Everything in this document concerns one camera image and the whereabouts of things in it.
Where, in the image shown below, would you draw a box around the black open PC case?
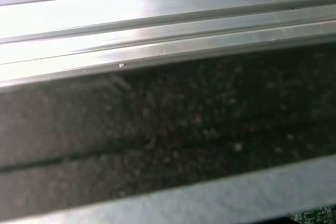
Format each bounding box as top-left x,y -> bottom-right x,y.
0,42 -> 336,224

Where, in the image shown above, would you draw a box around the green motherboard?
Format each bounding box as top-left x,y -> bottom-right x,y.
290,204 -> 336,224

